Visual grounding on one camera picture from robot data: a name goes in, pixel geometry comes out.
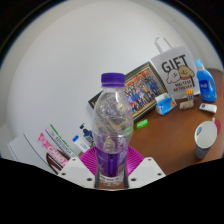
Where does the framed group photo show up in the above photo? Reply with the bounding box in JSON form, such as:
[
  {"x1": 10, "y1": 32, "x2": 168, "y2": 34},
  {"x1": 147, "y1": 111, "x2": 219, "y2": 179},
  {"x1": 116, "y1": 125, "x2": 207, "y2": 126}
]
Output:
[{"x1": 87, "y1": 61, "x2": 168, "y2": 123}]

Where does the white remote control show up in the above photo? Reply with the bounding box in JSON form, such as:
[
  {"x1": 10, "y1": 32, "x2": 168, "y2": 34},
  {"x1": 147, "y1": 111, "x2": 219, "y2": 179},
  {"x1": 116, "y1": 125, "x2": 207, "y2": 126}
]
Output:
[{"x1": 199, "y1": 102, "x2": 218, "y2": 114}]

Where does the small wrapped snack packet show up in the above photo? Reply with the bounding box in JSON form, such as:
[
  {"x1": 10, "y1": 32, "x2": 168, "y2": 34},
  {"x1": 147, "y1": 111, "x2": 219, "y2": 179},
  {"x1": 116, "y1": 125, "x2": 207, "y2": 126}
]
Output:
[{"x1": 178, "y1": 100, "x2": 195, "y2": 111}]

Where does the flat round red coaster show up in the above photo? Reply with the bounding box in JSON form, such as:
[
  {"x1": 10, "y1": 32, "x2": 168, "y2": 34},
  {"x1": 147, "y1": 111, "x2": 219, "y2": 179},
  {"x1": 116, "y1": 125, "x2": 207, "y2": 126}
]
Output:
[{"x1": 211, "y1": 116, "x2": 222, "y2": 136}]

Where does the clear bottle with purple cap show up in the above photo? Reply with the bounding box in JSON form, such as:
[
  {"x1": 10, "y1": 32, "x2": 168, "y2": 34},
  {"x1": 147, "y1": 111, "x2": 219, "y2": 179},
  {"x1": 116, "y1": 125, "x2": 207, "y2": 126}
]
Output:
[{"x1": 91, "y1": 72, "x2": 135, "y2": 188}]

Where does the white flat board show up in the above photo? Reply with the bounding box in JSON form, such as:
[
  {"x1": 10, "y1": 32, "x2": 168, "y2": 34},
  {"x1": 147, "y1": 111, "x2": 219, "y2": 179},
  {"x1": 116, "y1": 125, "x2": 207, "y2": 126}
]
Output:
[{"x1": 7, "y1": 133, "x2": 56, "y2": 174}]

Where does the white and blue mug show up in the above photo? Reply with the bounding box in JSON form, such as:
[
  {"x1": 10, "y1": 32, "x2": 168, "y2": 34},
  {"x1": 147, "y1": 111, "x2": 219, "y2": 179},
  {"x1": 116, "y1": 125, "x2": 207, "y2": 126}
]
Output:
[{"x1": 194, "y1": 120, "x2": 218, "y2": 160}]

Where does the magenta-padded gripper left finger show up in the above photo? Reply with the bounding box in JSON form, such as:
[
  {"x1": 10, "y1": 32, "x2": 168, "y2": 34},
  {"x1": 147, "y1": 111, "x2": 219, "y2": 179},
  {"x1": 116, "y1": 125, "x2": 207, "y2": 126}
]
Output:
[{"x1": 56, "y1": 145, "x2": 100, "y2": 188}]

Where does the small green box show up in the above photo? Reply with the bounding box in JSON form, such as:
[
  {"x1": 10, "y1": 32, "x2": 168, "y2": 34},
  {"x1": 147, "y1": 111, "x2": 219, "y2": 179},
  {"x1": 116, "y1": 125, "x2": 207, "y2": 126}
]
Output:
[{"x1": 135, "y1": 118, "x2": 150, "y2": 130}]

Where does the brown wooden chair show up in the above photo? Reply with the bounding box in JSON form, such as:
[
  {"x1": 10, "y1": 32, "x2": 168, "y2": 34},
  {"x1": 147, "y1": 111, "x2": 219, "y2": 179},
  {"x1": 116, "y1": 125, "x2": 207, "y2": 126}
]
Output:
[{"x1": 45, "y1": 153, "x2": 68, "y2": 174}]

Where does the green and white printed tube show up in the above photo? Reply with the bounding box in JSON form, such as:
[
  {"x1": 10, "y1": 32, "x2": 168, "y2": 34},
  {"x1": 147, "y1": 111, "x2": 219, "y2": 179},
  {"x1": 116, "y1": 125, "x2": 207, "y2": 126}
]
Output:
[{"x1": 44, "y1": 124, "x2": 79, "y2": 158}]

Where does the dark blue pump bottle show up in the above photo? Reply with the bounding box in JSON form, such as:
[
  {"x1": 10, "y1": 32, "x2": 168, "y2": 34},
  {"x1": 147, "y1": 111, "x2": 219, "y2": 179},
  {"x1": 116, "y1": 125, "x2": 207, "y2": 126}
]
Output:
[{"x1": 79, "y1": 123, "x2": 95, "y2": 146}]

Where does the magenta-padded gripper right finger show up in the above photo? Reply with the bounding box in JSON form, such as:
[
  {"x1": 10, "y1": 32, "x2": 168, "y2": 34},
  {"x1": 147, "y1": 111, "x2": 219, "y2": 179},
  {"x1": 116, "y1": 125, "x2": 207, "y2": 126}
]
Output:
[{"x1": 124, "y1": 145, "x2": 167, "y2": 188}]

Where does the blue tissue pack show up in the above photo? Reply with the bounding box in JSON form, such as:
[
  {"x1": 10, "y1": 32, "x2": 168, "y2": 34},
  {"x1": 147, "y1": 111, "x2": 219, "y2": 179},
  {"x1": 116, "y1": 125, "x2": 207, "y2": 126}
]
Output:
[{"x1": 154, "y1": 93, "x2": 178, "y2": 116}]

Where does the blue detergent bottle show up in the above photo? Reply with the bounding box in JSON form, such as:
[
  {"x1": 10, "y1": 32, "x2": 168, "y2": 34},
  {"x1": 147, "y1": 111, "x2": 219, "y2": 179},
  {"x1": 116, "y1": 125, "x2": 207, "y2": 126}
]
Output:
[{"x1": 194, "y1": 58, "x2": 218, "y2": 103}]

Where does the white bottle with blue cap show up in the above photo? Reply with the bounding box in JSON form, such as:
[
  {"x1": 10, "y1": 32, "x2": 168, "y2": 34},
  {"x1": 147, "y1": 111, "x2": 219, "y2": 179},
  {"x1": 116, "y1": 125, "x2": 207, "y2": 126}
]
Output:
[{"x1": 72, "y1": 134, "x2": 92, "y2": 154}]

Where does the pink printed tube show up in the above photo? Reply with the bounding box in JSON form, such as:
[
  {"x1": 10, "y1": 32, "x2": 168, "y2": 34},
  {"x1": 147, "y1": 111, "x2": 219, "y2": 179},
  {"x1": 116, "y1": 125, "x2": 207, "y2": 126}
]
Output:
[{"x1": 37, "y1": 132, "x2": 69, "y2": 168}]

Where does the white printed paper bag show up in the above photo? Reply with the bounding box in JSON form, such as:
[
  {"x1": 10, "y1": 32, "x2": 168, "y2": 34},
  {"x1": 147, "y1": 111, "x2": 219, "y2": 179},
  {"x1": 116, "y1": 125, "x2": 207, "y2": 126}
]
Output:
[{"x1": 149, "y1": 35, "x2": 201, "y2": 100}]

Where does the small orange pack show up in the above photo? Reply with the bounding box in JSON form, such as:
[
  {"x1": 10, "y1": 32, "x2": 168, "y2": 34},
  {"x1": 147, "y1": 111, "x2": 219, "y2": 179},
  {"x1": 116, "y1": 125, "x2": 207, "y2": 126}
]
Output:
[{"x1": 185, "y1": 88, "x2": 195, "y2": 102}]

